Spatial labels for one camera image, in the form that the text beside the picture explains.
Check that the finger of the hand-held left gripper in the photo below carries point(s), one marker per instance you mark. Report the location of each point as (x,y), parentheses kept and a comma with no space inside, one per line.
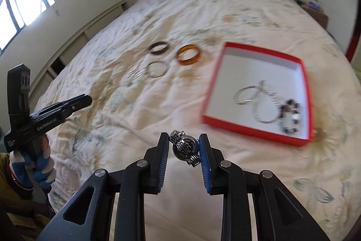
(76,102)

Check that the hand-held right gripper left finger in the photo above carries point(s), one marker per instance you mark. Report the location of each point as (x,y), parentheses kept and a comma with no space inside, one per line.
(164,164)

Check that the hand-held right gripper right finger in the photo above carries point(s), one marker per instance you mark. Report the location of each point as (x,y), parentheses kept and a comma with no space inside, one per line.
(204,164)

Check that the silver metal wristwatch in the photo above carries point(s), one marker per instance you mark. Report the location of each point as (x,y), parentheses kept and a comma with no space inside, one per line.
(183,145)

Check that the thin silver bangle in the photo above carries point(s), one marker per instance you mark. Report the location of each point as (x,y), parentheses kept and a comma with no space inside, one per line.
(147,70)

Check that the dark brown bangle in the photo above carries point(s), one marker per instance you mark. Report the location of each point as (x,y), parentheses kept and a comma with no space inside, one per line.
(153,52)

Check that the amber bangle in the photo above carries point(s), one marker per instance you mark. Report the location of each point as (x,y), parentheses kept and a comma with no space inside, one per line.
(180,59)

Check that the red jewelry box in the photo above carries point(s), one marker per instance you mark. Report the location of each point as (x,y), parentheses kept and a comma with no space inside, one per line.
(253,68)

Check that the person's left hand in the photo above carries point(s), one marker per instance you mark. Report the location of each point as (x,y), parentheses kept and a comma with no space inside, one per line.
(42,164)

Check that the low white slatted cabinet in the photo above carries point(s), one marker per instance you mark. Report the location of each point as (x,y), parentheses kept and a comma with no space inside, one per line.
(84,35)

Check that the silver open cuff bangle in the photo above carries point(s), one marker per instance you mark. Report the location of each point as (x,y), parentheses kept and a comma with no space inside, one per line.
(236,95)

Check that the window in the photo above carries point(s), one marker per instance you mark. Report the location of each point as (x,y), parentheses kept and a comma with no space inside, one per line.
(19,1)

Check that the wooden nightstand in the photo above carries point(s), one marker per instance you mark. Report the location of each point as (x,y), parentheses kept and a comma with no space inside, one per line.
(317,16)

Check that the purple tissue pack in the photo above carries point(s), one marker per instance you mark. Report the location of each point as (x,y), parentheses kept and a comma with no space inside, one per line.
(314,5)

